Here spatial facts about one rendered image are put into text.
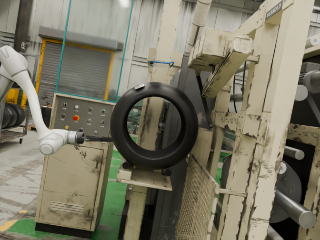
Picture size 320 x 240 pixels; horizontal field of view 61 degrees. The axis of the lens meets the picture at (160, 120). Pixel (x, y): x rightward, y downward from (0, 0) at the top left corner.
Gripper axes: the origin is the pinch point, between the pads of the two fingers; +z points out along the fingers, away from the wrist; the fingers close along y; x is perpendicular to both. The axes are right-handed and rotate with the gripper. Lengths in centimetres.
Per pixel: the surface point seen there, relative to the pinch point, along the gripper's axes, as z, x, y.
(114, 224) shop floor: -5, 103, 101
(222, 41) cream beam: 65, -61, -34
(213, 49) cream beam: 60, -56, -34
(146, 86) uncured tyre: 24.3, -35.9, -10.7
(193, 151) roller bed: 62, 9, 21
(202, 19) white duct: 69, -102, 61
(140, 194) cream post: 23, 46, 28
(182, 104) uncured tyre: 48, -26, -12
